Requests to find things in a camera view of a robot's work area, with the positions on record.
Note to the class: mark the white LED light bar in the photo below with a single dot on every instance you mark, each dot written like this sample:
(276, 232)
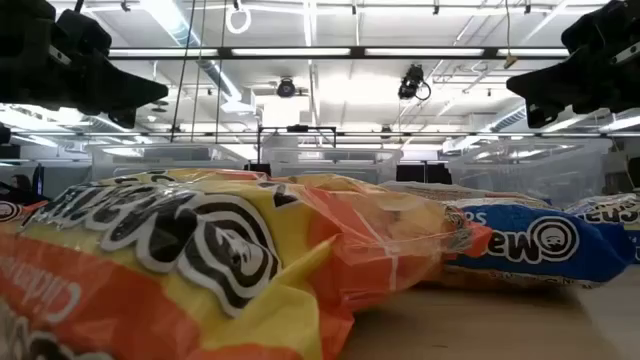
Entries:
(290, 51)
(165, 52)
(530, 51)
(425, 51)

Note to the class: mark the black ceiling discs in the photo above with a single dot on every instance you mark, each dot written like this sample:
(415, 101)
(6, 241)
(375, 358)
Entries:
(159, 103)

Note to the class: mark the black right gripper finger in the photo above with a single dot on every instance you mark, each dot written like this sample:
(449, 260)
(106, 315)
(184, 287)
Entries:
(550, 80)

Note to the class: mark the person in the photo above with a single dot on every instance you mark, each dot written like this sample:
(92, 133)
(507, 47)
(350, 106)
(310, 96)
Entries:
(21, 182)

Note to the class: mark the black panel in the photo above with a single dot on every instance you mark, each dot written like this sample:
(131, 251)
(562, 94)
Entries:
(257, 169)
(439, 172)
(410, 172)

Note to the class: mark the black crossbar with lights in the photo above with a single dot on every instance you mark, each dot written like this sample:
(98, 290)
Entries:
(225, 51)

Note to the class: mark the dark monitor with blue light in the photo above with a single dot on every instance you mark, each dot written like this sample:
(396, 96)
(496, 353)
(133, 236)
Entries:
(39, 182)

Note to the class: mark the blue Maruchan ramen pack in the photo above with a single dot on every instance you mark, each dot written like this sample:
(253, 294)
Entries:
(525, 240)
(620, 210)

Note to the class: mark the clear plastic bin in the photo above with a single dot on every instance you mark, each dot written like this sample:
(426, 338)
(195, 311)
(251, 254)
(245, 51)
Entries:
(525, 170)
(150, 160)
(325, 162)

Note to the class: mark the round black ceiling camera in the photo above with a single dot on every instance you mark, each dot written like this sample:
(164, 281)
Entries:
(286, 88)

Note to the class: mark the thin black horizontal bar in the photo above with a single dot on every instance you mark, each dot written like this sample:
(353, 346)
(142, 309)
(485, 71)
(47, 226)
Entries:
(450, 134)

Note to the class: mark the silver ventilation duct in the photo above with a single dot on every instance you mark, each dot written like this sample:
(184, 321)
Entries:
(220, 82)

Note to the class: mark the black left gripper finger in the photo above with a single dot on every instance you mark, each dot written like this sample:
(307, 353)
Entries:
(125, 85)

